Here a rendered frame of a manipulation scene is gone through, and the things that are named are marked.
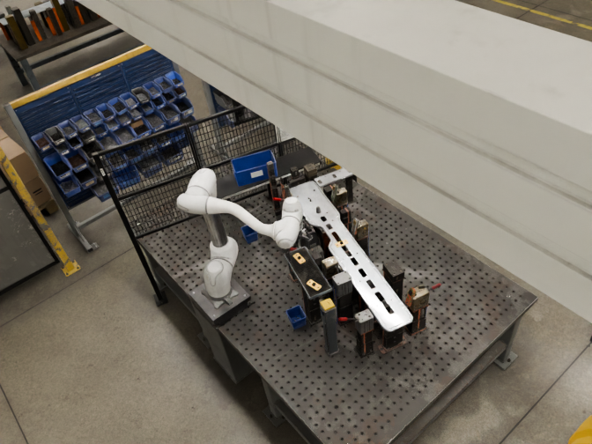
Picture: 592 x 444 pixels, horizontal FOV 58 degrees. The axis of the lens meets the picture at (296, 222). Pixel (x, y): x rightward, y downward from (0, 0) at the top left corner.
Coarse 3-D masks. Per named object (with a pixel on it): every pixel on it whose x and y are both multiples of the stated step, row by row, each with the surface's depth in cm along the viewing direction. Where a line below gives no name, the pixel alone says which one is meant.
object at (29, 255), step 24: (0, 168) 402; (0, 192) 411; (24, 192) 422; (0, 216) 422; (24, 216) 435; (0, 240) 433; (24, 240) 448; (0, 264) 444; (24, 264) 459; (48, 264) 474; (72, 264) 487; (0, 288) 457
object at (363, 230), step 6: (360, 222) 350; (366, 222) 349; (360, 228) 348; (366, 228) 351; (360, 234) 352; (366, 234) 355; (360, 240) 357; (366, 240) 360; (360, 246) 361; (366, 246) 363; (366, 252) 367
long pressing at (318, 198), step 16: (304, 192) 383; (320, 192) 381; (304, 208) 371; (320, 224) 359; (336, 224) 357; (336, 240) 347; (352, 240) 345; (336, 256) 337; (352, 256) 336; (352, 272) 327; (368, 272) 325; (368, 288) 317; (384, 288) 316; (368, 304) 308; (400, 304) 307; (384, 320) 300; (400, 320) 299
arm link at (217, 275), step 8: (208, 264) 333; (216, 264) 333; (224, 264) 335; (208, 272) 330; (216, 272) 329; (224, 272) 332; (208, 280) 332; (216, 280) 331; (224, 280) 333; (208, 288) 337; (216, 288) 334; (224, 288) 337; (216, 296) 341
